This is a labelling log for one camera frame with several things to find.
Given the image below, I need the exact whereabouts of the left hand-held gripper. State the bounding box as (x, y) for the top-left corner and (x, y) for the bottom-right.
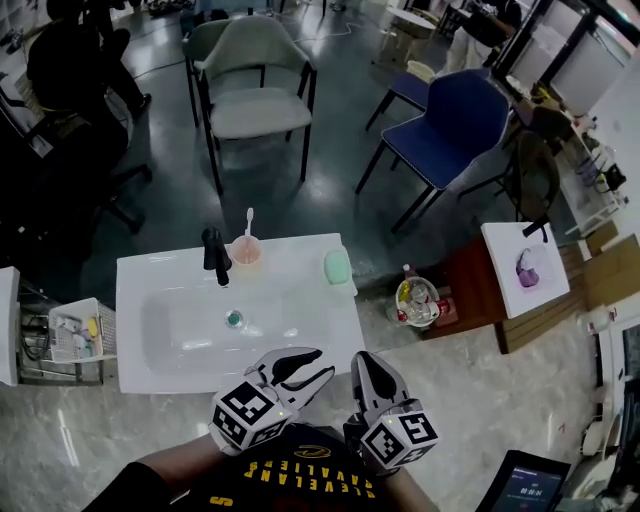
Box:
(208, 347), (337, 457)

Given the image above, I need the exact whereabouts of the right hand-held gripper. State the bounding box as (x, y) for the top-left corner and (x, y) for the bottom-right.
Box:
(344, 350), (441, 477)

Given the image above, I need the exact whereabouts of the person's left forearm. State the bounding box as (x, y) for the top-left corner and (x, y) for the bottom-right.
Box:
(134, 433), (226, 501)

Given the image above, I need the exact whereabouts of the person's right forearm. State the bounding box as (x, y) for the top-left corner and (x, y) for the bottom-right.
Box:
(394, 467), (444, 512)

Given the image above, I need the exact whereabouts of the white bucket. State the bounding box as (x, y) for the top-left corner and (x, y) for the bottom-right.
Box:
(394, 276), (441, 329)

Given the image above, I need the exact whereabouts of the person's black jersey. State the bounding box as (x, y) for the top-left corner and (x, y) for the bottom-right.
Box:
(94, 422), (416, 512)

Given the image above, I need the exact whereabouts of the pink cup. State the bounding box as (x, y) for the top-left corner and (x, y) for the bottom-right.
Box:
(229, 235), (263, 279)

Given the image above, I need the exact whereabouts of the white ceramic sink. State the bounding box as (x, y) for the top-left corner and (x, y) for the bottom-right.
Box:
(115, 232), (367, 395)

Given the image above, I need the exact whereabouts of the brown wooden cabinet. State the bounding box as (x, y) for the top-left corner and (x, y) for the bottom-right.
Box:
(422, 234), (509, 354)

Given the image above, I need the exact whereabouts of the black sink faucet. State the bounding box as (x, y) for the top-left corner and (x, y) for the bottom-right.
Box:
(201, 226), (233, 288)

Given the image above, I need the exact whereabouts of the white square sink top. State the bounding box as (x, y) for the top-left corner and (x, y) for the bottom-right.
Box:
(480, 221), (571, 320)

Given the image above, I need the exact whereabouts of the black tablet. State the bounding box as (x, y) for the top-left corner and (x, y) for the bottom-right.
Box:
(474, 449), (572, 512)

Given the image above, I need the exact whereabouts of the wooden slat crate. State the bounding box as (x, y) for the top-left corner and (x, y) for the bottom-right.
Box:
(494, 294), (591, 355)

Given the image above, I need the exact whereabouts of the purple cup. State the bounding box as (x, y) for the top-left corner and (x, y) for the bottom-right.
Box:
(515, 247), (546, 290)

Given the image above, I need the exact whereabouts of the white perforated basket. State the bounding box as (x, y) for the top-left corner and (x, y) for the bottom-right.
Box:
(48, 297), (117, 364)

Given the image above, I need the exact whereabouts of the small black faucet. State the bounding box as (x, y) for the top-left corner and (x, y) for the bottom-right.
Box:
(521, 214), (550, 244)

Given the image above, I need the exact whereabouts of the blue shell chair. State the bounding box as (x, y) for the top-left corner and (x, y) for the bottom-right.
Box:
(354, 68), (511, 235)
(364, 67), (494, 132)

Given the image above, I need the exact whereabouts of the grey upholstered chair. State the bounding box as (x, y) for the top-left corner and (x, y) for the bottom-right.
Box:
(182, 18), (236, 126)
(197, 14), (319, 196)

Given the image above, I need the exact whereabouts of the dark chair with jacket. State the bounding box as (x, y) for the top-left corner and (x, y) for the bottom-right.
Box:
(459, 130), (561, 224)

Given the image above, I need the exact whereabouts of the cardboard box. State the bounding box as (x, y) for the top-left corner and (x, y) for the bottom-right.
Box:
(584, 234), (640, 311)

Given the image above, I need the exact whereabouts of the small white sink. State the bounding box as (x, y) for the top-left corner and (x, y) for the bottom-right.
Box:
(0, 266), (21, 387)

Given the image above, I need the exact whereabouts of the black office chair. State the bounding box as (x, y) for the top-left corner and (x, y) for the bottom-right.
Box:
(0, 84), (154, 266)

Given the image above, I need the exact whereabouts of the round white table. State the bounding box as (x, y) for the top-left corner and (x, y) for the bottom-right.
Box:
(382, 5), (436, 66)

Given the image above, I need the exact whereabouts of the metal frame stand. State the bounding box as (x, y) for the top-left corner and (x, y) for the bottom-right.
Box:
(17, 279), (106, 386)

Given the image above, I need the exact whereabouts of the white wire rack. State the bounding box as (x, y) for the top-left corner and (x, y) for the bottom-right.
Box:
(564, 124), (631, 236)

